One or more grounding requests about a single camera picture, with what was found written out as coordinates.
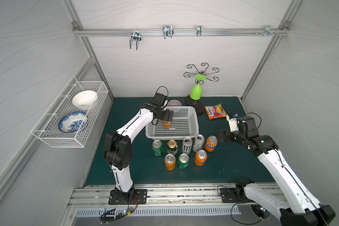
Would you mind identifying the metal loop hook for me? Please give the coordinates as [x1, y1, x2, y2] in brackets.
[162, 25, 174, 39]

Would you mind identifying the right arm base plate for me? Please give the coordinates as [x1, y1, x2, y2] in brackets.
[219, 187, 244, 203]

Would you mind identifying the white ceramic bowl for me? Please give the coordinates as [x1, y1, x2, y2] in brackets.
[72, 90, 98, 111]

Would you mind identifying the pink bowl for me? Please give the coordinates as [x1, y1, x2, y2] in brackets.
[168, 99, 182, 106]

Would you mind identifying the right metal hook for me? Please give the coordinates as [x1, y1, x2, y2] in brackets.
[254, 25, 280, 37]

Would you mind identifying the green plastic wine glass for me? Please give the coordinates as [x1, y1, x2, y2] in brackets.
[190, 74, 206, 101]

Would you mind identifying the white plastic basket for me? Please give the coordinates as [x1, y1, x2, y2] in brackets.
[145, 106, 199, 140]

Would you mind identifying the green beer can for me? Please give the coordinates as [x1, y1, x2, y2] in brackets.
[167, 140, 178, 156]

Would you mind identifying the aluminium top rail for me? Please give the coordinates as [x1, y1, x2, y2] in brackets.
[73, 28, 291, 38]

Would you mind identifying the green Sprite can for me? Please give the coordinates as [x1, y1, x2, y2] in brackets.
[178, 153, 189, 170]

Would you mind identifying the white wire wall basket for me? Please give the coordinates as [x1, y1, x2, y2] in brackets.
[31, 76, 108, 148]

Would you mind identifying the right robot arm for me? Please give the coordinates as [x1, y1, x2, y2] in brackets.
[218, 116, 336, 226]

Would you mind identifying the white Monster can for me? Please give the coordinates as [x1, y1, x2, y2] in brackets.
[182, 137, 193, 155]
[193, 134, 205, 153]

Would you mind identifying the double metal hook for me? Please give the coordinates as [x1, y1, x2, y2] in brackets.
[130, 31, 142, 50]

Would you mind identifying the orange Fanta can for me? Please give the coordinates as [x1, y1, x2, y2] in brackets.
[194, 150, 207, 167]

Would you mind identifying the small metal hook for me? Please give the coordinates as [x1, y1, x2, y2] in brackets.
[196, 25, 202, 37]

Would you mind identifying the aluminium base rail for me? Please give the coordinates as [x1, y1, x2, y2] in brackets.
[67, 183, 300, 208]

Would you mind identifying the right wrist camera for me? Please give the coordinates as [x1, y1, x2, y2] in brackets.
[226, 113, 238, 132]

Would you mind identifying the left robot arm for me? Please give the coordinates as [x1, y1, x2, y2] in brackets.
[104, 92, 174, 196]

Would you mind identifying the colourful snack bag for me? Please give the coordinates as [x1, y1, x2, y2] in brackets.
[204, 104, 227, 120]

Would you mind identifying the blue patterned plate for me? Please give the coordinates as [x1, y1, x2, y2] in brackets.
[58, 111, 88, 134]

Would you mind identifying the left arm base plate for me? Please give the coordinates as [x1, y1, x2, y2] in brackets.
[108, 188, 147, 205]

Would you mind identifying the black metal cup stand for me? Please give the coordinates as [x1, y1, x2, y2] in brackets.
[183, 62, 220, 115]

